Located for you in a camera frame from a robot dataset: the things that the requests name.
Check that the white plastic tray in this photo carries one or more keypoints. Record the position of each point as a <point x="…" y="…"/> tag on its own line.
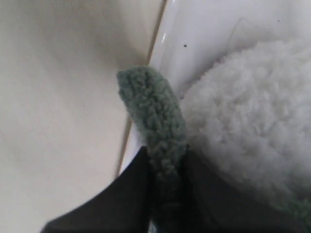
<point x="194" y="35"/>

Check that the green fuzzy scarf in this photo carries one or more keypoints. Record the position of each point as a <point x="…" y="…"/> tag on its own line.
<point x="154" y="109"/>

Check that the white plush snowman toy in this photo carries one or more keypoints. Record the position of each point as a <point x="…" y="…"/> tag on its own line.
<point x="250" y="115"/>

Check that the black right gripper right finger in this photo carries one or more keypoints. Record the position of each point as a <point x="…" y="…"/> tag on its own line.
<point x="211" y="205"/>

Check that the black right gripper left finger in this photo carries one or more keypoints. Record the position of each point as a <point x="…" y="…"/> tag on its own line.
<point x="123" y="207"/>

